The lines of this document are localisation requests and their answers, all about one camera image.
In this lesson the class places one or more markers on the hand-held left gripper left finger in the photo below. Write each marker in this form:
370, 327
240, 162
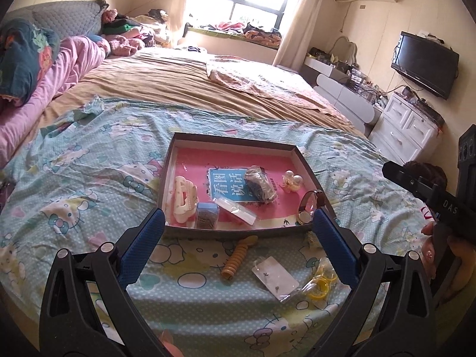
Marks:
143, 245

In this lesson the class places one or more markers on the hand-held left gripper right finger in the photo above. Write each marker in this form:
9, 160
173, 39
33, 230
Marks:
334, 245

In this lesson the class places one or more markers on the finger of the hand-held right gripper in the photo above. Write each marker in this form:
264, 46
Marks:
420, 187

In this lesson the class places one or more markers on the gold comb hair clip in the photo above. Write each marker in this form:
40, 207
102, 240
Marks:
312, 238

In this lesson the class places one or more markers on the brown leather watch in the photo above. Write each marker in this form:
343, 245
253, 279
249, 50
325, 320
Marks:
305, 217

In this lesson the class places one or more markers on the bag of yellow rings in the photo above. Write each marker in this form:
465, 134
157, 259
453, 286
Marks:
319, 288

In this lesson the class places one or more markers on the white hair claw clip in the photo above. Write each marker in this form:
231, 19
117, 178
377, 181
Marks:
184, 200

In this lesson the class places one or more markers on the clear earring card bag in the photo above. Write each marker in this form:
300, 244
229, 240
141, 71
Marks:
275, 277

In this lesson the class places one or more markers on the small box of hairpins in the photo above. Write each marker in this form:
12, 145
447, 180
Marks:
207, 217

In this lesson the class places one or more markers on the small white duck figure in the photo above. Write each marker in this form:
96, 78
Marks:
293, 182

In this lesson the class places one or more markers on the shallow cardboard box tray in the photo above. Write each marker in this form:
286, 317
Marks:
223, 233

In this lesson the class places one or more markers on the narrow clear white bag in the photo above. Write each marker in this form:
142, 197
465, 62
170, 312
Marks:
238, 212

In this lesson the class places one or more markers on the person's right hand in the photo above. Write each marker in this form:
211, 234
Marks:
429, 249

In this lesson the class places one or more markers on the dark brown round object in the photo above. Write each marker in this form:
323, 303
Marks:
431, 171

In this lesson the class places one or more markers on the white drawer dresser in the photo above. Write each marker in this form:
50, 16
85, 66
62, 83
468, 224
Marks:
405, 130

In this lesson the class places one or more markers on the cartoon cat print bedsheet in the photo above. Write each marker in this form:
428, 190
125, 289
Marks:
93, 156

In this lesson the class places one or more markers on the white vanity desk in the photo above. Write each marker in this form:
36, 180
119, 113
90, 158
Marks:
342, 93

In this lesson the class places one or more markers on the vanity mirror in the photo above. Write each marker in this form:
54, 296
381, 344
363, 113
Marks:
344, 50

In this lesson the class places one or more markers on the tan bed sheet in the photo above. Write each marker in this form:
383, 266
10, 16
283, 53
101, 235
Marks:
167, 85

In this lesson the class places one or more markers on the small floral blanket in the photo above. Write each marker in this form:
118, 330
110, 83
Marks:
260, 81

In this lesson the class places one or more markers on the pink quilt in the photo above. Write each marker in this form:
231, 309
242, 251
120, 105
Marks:
67, 67

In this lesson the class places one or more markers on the cream curtain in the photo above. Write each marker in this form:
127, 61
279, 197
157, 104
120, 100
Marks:
186, 3
301, 18

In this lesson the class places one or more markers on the pile of clothes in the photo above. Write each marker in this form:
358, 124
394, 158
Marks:
130, 26

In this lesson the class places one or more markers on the dark blue floral pillow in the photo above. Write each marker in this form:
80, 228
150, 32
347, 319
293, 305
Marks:
22, 55

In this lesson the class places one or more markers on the clothes on window seat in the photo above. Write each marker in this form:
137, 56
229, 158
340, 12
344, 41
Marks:
253, 33

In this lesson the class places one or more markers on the wall television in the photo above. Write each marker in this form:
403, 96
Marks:
425, 63

